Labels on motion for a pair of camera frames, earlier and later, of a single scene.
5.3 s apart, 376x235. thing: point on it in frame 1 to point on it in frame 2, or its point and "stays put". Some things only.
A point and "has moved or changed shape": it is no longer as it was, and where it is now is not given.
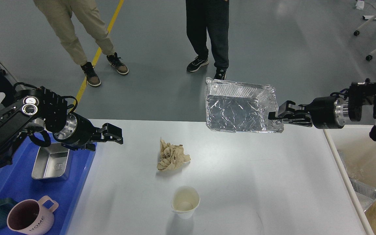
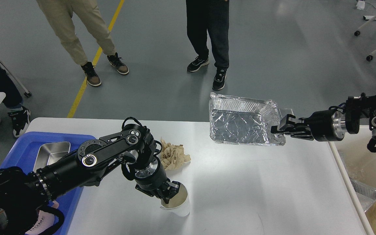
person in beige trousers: x=59 y=14 stays put
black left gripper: x=77 y=133 to x=149 y=178
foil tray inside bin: x=366 y=195 stays put
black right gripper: x=327 y=112 to x=326 y=125
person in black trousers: x=210 y=17 stays put
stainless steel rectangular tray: x=50 y=163 stays put
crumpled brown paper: x=172 y=156 stays put
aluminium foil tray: x=240 y=107 has moved or changed shape
